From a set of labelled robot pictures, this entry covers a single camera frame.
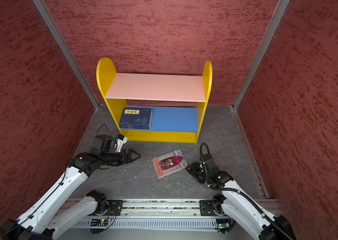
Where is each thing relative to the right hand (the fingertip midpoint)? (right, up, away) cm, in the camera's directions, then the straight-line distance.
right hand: (186, 174), depth 81 cm
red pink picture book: (-10, +4, +8) cm, 13 cm away
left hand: (-27, +10, -8) cm, 29 cm away
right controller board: (+17, -21, -11) cm, 29 cm away
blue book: (-30, +31, +8) cm, 44 cm away
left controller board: (-44, -20, -10) cm, 49 cm away
